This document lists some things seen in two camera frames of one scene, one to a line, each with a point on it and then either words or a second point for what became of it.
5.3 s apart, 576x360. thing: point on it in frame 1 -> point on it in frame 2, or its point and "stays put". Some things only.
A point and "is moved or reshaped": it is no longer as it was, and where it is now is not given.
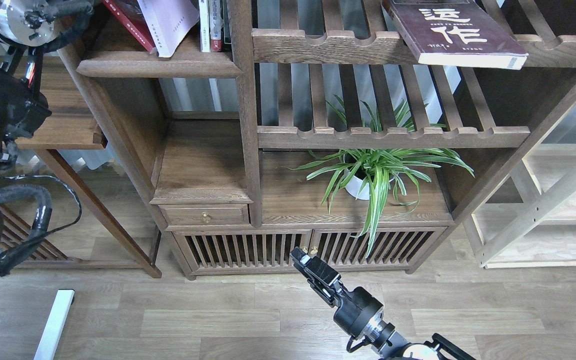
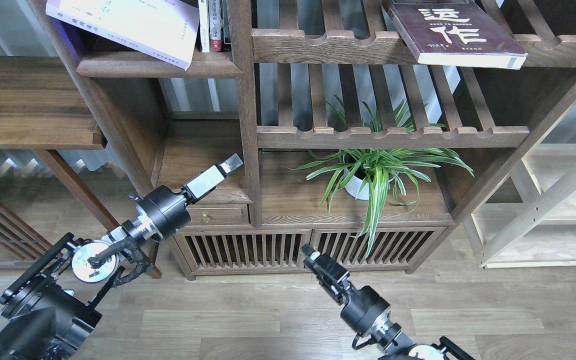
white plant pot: x=353 y=187 stays put
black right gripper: x=323 y=279 -> x=330 y=274
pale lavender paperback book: x=167 y=23 is moved or reshaped
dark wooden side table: x=70 y=125 stays put
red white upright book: x=216 y=23 stays put
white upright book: x=204 y=18 stays put
